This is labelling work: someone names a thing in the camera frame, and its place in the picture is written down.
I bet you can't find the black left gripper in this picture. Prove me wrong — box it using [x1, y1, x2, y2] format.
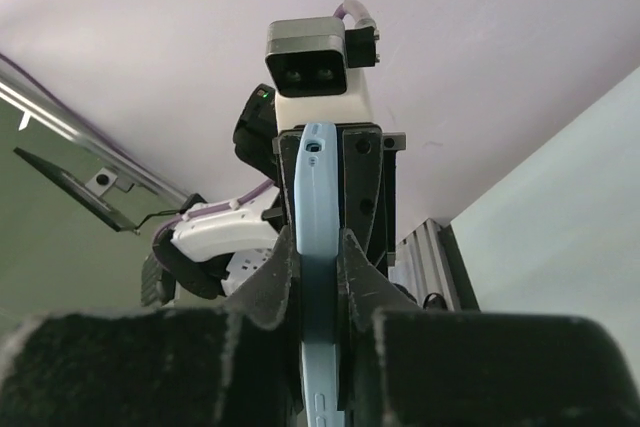
[272, 122, 407, 268]

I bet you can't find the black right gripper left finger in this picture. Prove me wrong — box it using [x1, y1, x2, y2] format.
[1, 229, 300, 426]

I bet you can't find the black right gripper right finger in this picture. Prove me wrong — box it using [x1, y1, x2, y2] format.
[337, 229, 639, 426]

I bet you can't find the light blue phone case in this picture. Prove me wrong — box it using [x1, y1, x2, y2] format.
[294, 123, 345, 426]

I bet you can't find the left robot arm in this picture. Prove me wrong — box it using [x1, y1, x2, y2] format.
[142, 78, 406, 305]

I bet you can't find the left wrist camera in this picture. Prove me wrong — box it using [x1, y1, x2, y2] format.
[265, 16, 379, 132]

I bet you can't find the right aluminium frame post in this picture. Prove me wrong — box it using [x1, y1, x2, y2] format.
[389, 219, 480, 312]

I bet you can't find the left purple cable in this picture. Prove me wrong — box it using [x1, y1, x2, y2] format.
[333, 0, 376, 31]

